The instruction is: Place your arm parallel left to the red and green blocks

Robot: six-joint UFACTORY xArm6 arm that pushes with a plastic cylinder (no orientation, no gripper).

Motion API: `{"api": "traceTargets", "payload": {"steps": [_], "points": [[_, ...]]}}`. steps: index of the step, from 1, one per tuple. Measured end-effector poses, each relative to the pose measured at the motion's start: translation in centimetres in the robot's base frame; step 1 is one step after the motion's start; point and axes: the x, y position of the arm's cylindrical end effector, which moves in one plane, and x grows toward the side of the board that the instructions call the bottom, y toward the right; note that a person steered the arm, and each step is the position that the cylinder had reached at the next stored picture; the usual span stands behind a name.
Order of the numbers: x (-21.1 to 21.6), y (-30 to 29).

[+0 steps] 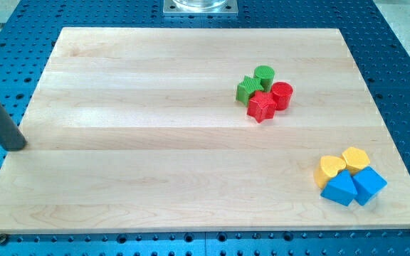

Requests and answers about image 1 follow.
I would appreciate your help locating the red star block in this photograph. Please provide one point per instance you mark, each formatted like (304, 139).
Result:
(261, 106)

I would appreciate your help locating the green star block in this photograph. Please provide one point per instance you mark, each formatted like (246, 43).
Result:
(247, 88)

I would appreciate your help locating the light wooden board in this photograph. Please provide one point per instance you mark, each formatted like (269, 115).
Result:
(138, 130)

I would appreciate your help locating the green cylinder block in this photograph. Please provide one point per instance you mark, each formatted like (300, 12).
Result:
(266, 75)

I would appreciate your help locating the red cylinder block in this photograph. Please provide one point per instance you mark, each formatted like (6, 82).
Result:
(282, 93)

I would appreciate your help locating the yellow heart block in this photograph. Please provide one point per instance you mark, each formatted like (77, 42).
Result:
(328, 168)

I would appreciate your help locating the blue triangle block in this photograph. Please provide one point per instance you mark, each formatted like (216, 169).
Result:
(340, 189)

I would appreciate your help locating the yellow hexagon block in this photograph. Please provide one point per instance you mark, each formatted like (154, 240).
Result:
(356, 159)

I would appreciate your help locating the blue cube block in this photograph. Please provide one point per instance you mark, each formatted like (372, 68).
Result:
(368, 183)

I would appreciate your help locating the left corner board screw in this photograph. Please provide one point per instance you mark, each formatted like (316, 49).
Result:
(4, 238)

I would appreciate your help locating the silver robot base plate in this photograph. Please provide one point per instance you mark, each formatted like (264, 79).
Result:
(199, 7)

